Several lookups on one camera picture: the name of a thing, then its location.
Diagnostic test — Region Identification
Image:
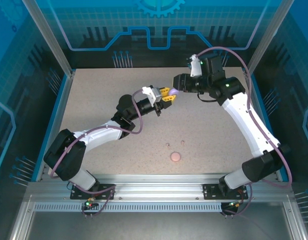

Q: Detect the aluminium side rail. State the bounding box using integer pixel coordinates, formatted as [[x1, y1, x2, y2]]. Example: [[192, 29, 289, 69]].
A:
[[7, 194, 36, 240], [285, 202, 308, 240]]

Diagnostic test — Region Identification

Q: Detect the aluminium frame rail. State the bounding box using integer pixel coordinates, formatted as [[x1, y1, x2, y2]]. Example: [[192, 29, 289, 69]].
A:
[[26, 173, 296, 204]]

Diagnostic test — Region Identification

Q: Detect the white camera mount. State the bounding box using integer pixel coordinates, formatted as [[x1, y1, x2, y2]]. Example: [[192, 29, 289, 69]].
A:
[[190, 54, 202, 78], [141, 86, 157, 106]]

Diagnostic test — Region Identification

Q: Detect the blue table edge strip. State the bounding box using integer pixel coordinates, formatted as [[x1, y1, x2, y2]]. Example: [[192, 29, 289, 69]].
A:
[[31, 74, 71, 182], [248, 73, 288, 182]]

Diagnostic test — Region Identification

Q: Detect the slotted metal cable duct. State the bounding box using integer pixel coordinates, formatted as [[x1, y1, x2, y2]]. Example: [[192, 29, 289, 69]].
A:
[[33, 202, 223, 213]]

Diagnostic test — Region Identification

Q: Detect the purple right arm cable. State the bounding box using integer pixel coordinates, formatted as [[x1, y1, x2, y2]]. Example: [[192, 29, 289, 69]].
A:
[[196, 46, 293, 218]]

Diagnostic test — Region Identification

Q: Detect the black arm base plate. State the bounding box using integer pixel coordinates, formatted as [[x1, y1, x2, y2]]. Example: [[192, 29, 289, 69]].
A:
[[70, 183, 117, 201], [203, 183, 249, 201]]

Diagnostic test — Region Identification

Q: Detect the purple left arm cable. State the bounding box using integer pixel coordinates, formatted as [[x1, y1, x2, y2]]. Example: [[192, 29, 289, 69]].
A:
[[49, 89, 144, 219]]

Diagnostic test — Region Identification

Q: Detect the small circuit board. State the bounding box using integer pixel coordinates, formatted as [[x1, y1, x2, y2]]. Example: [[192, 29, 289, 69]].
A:
[[222, 199, 245, 211], [81, 197, 99, 211]]

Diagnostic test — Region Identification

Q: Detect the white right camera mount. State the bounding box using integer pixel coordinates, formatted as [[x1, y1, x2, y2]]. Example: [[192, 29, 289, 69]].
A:
[[190, 54, 202, 78]]

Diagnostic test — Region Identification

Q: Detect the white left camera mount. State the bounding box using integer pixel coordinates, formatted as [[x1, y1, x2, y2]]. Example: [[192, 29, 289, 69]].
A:
[[141, 86, 157, 106]]

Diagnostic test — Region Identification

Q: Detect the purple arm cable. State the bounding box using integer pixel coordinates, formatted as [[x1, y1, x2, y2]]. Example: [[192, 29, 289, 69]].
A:
[[196, 46, 293, 218], [49, 89, 144, 219]]

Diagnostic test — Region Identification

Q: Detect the aluminium frame post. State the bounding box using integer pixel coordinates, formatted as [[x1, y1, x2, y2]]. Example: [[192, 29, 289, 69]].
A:
[[245, 0, 296, 77], [21, 0, 76, 77]]

